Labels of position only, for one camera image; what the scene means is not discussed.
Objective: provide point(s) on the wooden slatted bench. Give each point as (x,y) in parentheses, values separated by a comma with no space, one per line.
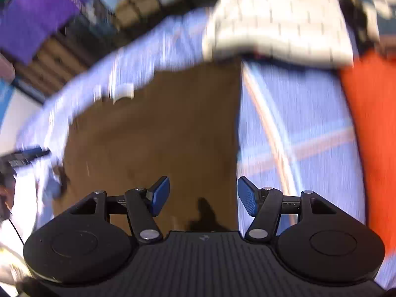
(52,65)

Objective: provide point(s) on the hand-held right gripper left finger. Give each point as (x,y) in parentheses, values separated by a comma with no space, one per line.
(160,191)

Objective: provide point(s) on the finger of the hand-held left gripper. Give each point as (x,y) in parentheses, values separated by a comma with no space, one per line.
(27,155)

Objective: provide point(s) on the blue striped bed sheet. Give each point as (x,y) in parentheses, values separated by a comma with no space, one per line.
(309,114)

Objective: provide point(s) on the brown garment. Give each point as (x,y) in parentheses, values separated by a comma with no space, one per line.
(154,130)

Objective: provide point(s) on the purple towel with pale stripe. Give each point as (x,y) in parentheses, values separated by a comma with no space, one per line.
(34,18)

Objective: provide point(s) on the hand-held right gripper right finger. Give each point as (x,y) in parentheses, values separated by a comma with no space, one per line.
(247,195)

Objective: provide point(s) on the white checked cloth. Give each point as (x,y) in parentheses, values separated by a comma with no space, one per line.
(278,15)

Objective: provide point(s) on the dark printed cloth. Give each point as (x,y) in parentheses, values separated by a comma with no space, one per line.
(371,12)

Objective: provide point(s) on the orange cloth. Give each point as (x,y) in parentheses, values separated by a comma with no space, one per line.
(374,130)

